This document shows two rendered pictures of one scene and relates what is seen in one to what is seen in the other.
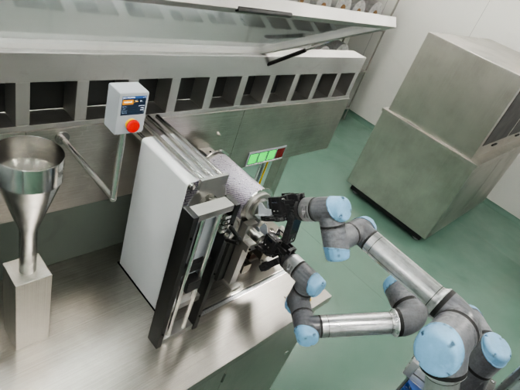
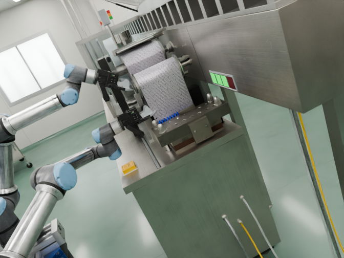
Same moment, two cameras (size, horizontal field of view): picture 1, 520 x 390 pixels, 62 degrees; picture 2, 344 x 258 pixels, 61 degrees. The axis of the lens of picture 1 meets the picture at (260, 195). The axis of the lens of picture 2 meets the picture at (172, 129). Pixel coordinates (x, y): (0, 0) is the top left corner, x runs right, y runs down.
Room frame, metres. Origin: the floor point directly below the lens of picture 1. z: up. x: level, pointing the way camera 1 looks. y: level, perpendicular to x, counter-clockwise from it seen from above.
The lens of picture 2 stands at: (2.49, -1.02, 1.54)
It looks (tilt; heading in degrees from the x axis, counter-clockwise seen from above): 21 degrees down; 138
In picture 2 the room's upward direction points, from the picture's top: 24 degrees counter-clockwise
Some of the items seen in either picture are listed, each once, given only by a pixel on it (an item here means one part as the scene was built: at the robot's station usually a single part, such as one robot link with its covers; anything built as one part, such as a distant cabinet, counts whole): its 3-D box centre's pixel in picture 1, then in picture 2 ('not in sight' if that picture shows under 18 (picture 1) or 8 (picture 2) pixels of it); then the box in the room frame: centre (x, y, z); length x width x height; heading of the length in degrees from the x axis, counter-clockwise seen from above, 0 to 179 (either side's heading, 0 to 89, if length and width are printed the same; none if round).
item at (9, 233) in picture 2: not in sight; (11, 231); (0.83, -0.82, 0.87); 0.15 x 0.15 x 0.10
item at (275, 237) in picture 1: (278, 248); (129, 119); (1.24, -0.13, 1.12); 0.12 x 0.08 x 0.09; 55
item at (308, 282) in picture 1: (308, 280); (103, 133); (1.15, -0.26, 1.11); 0.11 x 0.08 x 0.09; 55
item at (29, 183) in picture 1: (29, 163); (121, 37); (0.73, 0.49, 1.50); 0.14 x 0.14 x 0.06
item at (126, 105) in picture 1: (128, 110); (103, 18); (0.82, 0.33, 1.66); 0.07 x 0.07 x 0.10; 55
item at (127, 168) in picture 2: not in sight; (128, 167); (1.26, -0.29, 0.91); 0.07 x 0.07 x 0.02; 55
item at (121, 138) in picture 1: (118, 165); (113, 39); (0.83, 0.34, 1.51); 0.02 x 0.02 x 0.20
